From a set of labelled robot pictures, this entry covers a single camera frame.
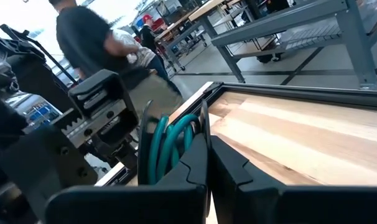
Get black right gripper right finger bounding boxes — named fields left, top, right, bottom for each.
left=210, top=136, right=377, bottom=224

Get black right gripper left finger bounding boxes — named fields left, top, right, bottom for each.
left=45, top=133, right=210, bottom=224

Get wooden top workbench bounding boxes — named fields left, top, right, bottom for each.
left=154, top=0, right=248, bottom=72

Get person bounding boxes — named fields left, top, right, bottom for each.
left=48, top=0, right=185, bottom=118
left=112, top=28, right=170, bottom=82
left=140, top=14, right=161, bottom=54

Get grey metal cart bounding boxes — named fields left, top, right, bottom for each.
left=188, top=0, right=377, bottom=91

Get thin green cord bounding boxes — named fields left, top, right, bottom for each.
left=147, top=113, right=202, bottom=183

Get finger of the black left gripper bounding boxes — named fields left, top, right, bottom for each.
left=0, top=124, right=99, bottom=218
left=91, top=139, right=138, bottom=170

